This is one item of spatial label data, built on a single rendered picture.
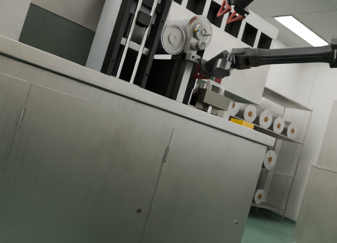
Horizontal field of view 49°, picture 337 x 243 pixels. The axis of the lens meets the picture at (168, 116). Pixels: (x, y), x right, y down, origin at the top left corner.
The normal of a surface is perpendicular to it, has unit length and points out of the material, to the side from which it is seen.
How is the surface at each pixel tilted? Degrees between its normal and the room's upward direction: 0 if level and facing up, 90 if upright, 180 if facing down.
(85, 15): 90
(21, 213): 90
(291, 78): 90
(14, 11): 90
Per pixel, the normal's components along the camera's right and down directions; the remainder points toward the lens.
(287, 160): -0.76, -0.26
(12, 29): 0.59, 0.13
